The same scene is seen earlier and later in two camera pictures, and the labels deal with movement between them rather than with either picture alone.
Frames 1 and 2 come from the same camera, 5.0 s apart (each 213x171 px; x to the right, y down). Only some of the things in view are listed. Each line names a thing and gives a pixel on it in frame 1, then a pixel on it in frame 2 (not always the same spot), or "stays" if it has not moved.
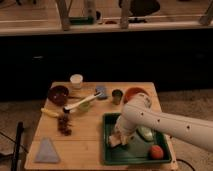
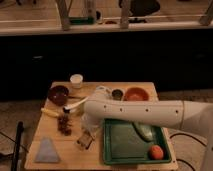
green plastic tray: x=137 y=151 stays
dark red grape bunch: x=64 y=125 stays
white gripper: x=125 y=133 → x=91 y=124
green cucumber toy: x=145 y=132 stays
